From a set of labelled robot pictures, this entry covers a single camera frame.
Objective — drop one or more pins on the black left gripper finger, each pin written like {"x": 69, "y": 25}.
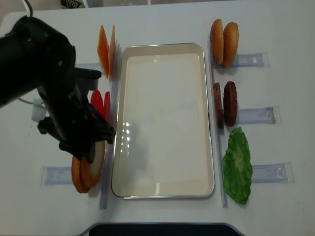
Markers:
{"x": 102, "y": 130}

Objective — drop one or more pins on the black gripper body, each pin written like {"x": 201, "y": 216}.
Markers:
{"x": 71, "y": 115}

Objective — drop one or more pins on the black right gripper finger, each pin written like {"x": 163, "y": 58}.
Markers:
{"x": 80, "y": 149}

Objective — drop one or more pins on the bun slice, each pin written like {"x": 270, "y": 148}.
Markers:
{"x": 91, "y": 172}
{"x": 77, "y": 180}

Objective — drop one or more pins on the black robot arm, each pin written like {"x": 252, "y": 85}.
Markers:
{"x": 33, "y": 55}

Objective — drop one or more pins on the dark robot base bottom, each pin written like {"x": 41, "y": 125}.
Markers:
{"x": 163, "y": 229}

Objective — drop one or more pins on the red tomato slice right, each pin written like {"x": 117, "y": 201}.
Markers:
{"x": 106, "y": 108}

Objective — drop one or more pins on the red tomato slice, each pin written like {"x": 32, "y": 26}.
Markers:
{"x": 106, "y": 108}
{"x": 97, "y": 101}

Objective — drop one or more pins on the red tomato slice left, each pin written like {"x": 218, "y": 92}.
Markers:
{"x": 97, "y": 101}

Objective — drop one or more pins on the orange cheese slice left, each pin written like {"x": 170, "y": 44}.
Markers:
{"x": 102, "y": 51}

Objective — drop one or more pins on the thin brown meat patty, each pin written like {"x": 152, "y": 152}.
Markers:
{"x": 218, "y": 106}

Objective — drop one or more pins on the thick dark meat patty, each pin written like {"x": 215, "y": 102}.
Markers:
{"x": 230, "y": 105}

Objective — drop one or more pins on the green lettuce leaf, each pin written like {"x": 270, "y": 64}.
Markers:
{"x": 237, "y": 167}

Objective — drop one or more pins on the clear long strip left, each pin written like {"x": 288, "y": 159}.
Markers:
{"x": 109, "y": 152}

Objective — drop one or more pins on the clear long strip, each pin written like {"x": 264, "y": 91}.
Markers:
{"x": 223, "y": 194}
{"x": 109, "y": 152}

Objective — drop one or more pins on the white rectangular metal tray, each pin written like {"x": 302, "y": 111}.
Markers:
{"x": 163, "y": 142}

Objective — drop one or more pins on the black and white bag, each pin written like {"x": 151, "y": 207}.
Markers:
{"x": 72, "y": 4}

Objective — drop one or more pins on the clear long strip right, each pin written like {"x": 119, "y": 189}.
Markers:
{"x": 223, "y": 194}

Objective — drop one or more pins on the top bun left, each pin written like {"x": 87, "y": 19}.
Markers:
{"x": 216, "y": 41}

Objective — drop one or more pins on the top bun right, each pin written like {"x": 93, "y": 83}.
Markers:
{"x": 231, "y": 39}

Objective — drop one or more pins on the white cable connector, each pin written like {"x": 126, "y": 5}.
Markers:
{"x": 38, "y": 111}

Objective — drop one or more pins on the clear bun holder rail left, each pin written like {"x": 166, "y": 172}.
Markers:
{"x": 55, "y": 176}

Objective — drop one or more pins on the clear bun holder rail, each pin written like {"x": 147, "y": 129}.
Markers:
{"x": 251, "y": 60}
{"x": 55, "y": 176}

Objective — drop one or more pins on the clear patty holder rail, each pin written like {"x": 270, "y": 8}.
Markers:
{"x": 266, "y": 115}

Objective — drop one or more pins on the clear top bun holder rail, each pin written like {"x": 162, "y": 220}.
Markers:
{"x": 251, "y": 60}

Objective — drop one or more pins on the clear lettuce holder rail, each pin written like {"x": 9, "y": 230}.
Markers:
{"x": 273, "y": 173}

